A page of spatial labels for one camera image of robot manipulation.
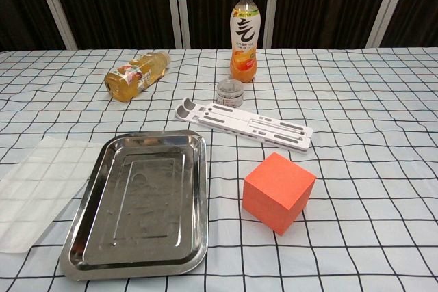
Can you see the small clear round container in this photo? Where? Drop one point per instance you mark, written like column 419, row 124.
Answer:
column 230, row 93

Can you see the orange foam cube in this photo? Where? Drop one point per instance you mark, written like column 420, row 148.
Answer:
column 273, row 193

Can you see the white folding laptop stand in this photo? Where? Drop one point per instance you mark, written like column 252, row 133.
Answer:
column 246, row 124

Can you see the upright orange soda bottle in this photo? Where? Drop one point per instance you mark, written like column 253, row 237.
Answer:
column 244, row 42

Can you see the metal tray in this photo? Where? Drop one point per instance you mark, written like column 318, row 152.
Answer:
column 137, row 199

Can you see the white cloth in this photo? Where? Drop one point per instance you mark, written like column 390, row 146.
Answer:
column 37, row 189

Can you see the checkered blue tablecloth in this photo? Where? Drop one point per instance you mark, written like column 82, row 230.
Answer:
column 342, row 134

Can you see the yellow juice bottle lying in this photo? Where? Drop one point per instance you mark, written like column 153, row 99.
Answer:
column 137, row 75

